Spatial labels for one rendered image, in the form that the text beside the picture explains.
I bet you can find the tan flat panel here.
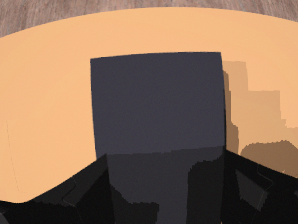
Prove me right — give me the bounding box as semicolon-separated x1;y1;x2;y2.
0;7;298;204

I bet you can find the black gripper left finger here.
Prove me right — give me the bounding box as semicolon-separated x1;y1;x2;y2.
0;153;116;224

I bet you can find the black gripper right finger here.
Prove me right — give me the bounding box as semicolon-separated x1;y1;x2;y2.
220;148;298;224

